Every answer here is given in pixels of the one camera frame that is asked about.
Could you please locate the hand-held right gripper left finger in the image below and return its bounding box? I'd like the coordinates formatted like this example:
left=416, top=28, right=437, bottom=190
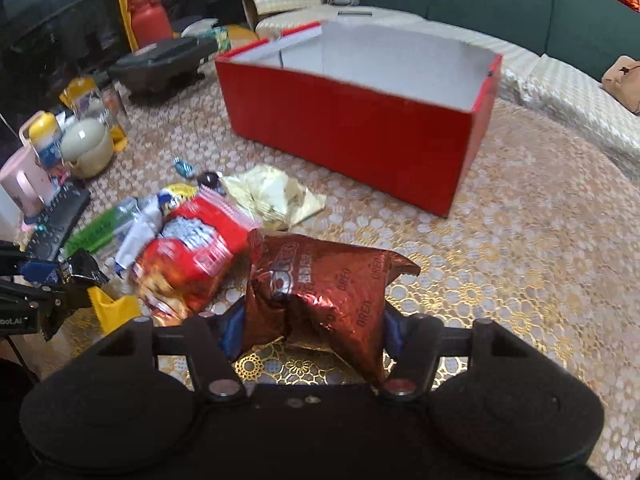
left=95, top=300, right=251, bottom=403

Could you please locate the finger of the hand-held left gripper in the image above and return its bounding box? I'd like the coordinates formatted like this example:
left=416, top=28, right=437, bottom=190
left=0, top=240, right=68, bottom=285
left=0, top=280, right=93, bottom=342

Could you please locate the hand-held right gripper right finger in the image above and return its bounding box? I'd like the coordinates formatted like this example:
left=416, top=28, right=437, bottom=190
left=377, top=308, right=546, bottom=403

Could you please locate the yellow black snack packet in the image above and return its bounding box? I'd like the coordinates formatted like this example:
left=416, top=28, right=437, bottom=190
left=59, top=249, right=143, bottom=337

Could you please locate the green snack packet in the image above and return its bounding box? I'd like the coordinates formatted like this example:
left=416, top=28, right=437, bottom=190
left=59, top=199, right=138, bottom=261

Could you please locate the brown foil snack bag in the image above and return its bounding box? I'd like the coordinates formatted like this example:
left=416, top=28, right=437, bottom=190
left=243, top=228, right=422, bottom=387

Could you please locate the red snack bag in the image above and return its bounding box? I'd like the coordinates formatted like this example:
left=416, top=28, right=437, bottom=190
left=129, top=191, right=261, bottom=328

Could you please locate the pale yellow snack bag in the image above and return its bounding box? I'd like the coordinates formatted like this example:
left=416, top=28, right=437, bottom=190
left=220, top=164, right=328, bottom=233

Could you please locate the yellow blue snack packet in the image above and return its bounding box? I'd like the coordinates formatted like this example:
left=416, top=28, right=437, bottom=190
left=157, top=183, right=200, bottom=213

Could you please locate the red cardboard box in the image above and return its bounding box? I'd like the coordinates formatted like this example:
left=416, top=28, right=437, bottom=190
left=214, top=21, right=503, bottom=218

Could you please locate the black remote control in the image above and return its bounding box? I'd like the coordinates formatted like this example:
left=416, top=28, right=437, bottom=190
left=22, top=180, right=92, bottom=263

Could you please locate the pink cup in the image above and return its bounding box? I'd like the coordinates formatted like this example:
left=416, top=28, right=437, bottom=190
left=0, top=146, right=56, bottom=218

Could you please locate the white blue snack packet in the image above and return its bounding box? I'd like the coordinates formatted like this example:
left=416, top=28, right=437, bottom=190
left=114, top=195, right=168, bottom=273

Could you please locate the yellow lidded bottle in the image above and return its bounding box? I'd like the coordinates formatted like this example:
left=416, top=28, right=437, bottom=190
left=19, top=111, right=66, bottom=171

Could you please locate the white round ball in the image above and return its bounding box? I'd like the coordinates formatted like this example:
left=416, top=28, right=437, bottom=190
left=60, top=117, right=116, bottom=179

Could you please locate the black countertop appliance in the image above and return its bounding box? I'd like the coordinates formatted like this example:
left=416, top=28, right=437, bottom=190
left=107, top=37, right=221, bottom=101

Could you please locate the dark glass window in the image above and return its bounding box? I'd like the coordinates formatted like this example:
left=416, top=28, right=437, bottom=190
left=0, top=0, right=131, bottom=61

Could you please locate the red water bottle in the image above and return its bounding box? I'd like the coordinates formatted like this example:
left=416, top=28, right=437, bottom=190
left=125, top=0, right=175, bottom=51

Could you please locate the white green bag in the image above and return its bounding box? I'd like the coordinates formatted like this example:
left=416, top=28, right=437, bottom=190
left=181, top=18, right=233, bottom=52

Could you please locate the yellow seat cushion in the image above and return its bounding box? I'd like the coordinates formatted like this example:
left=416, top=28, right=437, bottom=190
left=227, top=25, right=261, bottom=50

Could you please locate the tan handbag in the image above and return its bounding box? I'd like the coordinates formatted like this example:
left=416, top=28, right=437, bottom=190
left=600, top=55, right=640, bottom=116

